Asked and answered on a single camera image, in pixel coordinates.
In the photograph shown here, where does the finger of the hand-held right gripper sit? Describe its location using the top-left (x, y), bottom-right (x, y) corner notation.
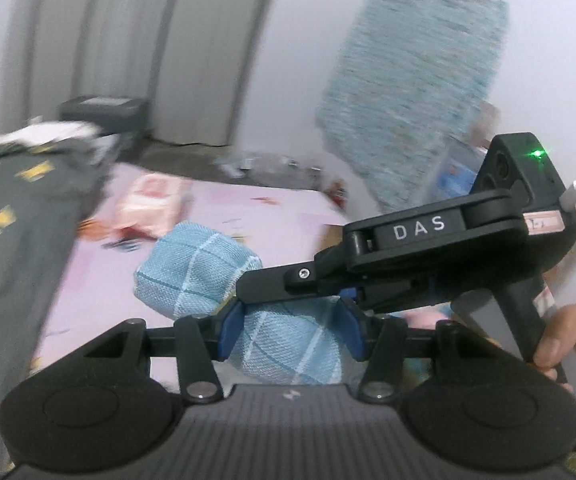
top-left (235, 260), bottom-right (353, 307)
top-left (340, 278), bottom-right (452, 317)

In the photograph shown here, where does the teal knitted blanket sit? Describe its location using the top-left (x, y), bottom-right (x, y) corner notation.
top-left (314, 0), bottom-right (511, 215)

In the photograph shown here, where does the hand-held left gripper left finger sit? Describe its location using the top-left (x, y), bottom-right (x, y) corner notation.
top-left (82, 301), bottom-right (247, 404)

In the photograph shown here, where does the pink bed sheet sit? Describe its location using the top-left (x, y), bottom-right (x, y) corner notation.
top-left (32, 164), bottom-right (355, 377)

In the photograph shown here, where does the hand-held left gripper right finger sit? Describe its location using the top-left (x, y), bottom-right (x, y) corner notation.
top-left (334, 297), bottom-right (499, 404)

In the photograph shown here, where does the pink printed packet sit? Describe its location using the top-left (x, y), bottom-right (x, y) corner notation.
top-left (112, 174), bottom-right (195, 239)

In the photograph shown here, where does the blue checked towel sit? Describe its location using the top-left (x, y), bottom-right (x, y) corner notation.
top-left (133, 221), bottom-right (345, 387)

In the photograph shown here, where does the grey window curtain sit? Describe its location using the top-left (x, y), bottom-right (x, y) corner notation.
top-left (2, 0), bottom-right (289, 147)

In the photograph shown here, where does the dark grey storage box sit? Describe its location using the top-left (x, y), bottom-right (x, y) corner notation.
top-left (57, 95), bottom-right (152, 155)

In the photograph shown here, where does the white grey garment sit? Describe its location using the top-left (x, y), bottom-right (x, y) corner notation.
top-left (0, 119), bottom-right (103, 150)

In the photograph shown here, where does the red canister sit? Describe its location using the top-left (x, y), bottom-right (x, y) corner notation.
top-left (327, 179), bottom-right (349, 207)

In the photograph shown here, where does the olive green jacket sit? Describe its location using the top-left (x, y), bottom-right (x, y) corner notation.
top-left (0, 134), bottom-right (121, 480)

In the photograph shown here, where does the person's right hand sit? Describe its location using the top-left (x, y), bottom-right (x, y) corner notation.
top-left (532, 302), bottom-right (576, 397)

